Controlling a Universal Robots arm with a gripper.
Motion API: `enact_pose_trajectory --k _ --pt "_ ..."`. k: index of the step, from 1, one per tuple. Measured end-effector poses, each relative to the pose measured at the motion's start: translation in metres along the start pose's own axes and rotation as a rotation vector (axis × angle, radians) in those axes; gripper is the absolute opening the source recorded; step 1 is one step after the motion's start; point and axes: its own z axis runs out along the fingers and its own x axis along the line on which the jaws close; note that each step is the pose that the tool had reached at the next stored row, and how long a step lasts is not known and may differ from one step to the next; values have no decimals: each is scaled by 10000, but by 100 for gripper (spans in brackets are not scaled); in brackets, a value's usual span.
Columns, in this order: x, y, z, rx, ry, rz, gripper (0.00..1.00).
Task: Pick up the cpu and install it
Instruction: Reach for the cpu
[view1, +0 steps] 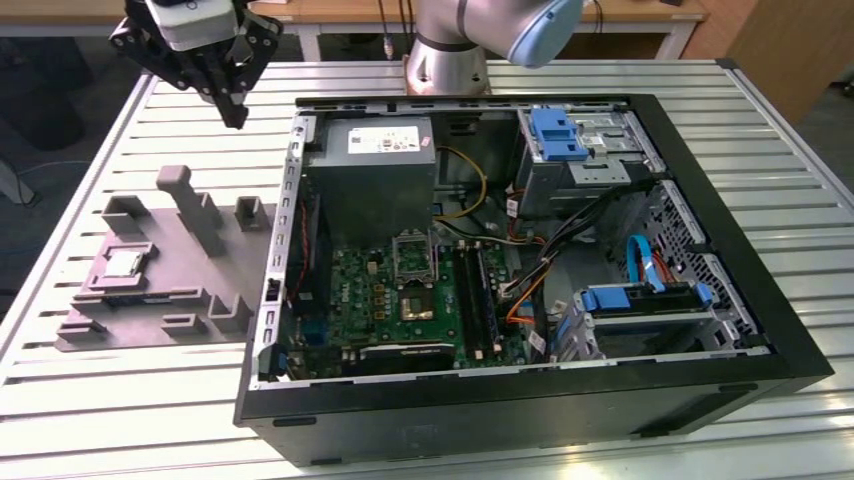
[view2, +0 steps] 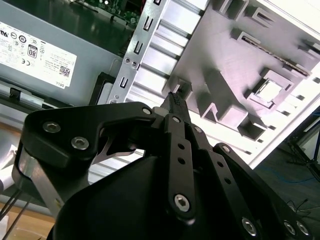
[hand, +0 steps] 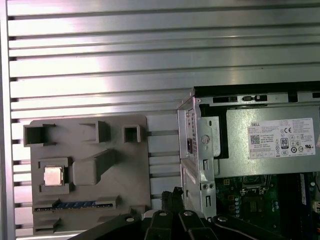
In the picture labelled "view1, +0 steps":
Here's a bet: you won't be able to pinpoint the blue SATA wire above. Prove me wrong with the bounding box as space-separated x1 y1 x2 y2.
626 234 669 294

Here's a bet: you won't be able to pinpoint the wooden desk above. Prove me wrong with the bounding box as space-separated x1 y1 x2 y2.
0 0 710 62

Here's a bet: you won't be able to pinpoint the yellow wire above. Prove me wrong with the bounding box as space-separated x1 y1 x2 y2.
432 145 487 220

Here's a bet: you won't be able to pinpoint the green motherboard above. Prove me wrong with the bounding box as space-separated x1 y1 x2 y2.
276 232 535 376

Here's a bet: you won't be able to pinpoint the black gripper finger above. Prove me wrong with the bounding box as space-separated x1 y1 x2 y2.
230 9 286 129
110 14 235 129

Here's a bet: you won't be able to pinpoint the silver metal disk bay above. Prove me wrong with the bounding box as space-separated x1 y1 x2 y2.
574 279 743 362
517 105 669 221

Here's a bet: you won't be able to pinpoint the black wire bundle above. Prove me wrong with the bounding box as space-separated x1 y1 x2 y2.
499 178 659 301

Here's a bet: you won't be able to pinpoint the hard disk in blue carrier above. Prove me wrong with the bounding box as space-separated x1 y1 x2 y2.
578 282 715 315

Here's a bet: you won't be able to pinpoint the black camera cable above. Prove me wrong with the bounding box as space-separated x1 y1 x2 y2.
376 0 399 60

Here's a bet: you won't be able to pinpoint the grey power supply unit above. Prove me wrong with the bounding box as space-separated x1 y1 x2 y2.
303 117 439 236

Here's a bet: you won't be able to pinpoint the wooden cabinet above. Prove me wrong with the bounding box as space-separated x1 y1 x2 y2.
679 0 854 126

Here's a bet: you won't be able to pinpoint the black PC case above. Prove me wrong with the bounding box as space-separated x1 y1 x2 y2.
231 92 837 469

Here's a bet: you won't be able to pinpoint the CPU socket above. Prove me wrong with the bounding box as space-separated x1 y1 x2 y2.
398 287 439 323

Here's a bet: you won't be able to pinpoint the RAM stick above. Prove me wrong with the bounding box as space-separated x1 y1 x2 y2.
99 294 175 307

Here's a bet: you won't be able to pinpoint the black chair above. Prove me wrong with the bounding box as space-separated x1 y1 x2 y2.
0 34 95 151

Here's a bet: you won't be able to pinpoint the black RAM slot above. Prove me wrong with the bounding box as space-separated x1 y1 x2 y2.
458 242 490 359
475 240 507 357
451 242 482 360
468 241 499 358

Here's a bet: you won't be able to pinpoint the grey parts rack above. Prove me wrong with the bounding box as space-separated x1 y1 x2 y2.
53 164 279 354

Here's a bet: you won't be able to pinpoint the red orange wires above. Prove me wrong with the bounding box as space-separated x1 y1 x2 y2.
650 249 679 284

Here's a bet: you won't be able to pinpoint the silver CPU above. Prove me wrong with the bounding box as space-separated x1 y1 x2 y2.
99 251 143 277

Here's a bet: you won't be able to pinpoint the blue plastic drive caddy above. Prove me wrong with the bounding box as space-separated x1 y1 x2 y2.
530 107 590 163

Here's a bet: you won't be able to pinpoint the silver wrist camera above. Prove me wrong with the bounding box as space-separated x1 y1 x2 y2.
146 0 243 51

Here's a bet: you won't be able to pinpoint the black white power wires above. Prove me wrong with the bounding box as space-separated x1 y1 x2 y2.
432 217 535 247

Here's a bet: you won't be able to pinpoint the metal socket cover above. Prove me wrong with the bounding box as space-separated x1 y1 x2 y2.
391 228 440 287

